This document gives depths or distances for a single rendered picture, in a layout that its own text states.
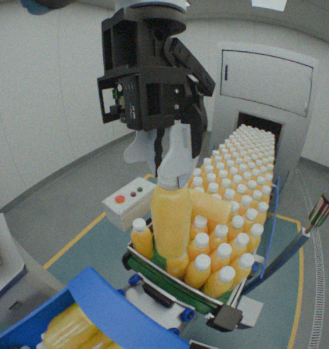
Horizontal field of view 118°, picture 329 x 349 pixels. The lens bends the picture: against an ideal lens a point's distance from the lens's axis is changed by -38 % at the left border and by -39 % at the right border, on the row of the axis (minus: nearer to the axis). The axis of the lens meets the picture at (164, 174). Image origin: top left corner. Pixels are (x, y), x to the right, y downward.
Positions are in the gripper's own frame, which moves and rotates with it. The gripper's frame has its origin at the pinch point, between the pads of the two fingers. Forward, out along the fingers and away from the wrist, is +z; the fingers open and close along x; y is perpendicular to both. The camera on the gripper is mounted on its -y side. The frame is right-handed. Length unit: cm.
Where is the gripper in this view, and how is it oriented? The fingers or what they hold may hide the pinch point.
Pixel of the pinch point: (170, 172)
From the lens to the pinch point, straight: 23.3
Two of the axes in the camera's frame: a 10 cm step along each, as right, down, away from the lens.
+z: 0.5, 8.4, 5.4
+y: -6.5, 4.3, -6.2
